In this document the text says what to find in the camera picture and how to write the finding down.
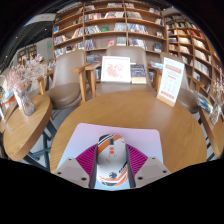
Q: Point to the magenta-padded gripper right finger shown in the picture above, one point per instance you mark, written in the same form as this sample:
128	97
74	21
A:
138	163

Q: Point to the low colourful book display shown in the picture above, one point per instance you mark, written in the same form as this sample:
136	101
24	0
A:
7	100

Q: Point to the white orange computer mouse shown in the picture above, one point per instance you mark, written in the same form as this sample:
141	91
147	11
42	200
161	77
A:
111	160

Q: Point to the dark blue book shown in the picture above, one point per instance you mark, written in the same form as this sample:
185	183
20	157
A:
138	74

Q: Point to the white red sign wooden base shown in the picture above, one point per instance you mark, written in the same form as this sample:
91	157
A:
170	80

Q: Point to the tall wooden bookshelf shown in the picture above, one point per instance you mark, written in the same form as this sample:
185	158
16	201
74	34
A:
193	43

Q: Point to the stack of blue books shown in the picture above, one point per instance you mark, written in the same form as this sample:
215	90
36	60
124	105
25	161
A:
205	102

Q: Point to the white framed picture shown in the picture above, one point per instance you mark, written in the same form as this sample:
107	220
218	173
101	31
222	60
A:
115	69

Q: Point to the round wooden side table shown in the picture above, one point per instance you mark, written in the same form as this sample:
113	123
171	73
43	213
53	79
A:
215	140
6	120
26	130

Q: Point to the glass vase pink dried flowers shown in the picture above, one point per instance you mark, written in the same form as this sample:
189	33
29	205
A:
26	105

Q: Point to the wide wooden bookshelf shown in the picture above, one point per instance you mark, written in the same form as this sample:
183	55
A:
110	30

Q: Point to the light blue flat books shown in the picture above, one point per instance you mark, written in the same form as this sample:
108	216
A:
156	65

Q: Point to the beige armchair wooden arms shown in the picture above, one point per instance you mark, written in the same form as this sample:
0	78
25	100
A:
190	100
70	70
123	50

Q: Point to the pastel blue pink mouse pad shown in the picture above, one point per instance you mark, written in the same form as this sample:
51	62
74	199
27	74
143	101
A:
86	136

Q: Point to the white ceiling panel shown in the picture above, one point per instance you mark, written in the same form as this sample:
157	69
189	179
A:
40	19

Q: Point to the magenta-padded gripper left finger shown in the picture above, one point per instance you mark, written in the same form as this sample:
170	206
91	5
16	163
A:
85	163

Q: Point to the distant wooden bookshelf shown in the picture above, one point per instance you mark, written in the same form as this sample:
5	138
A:
27	55

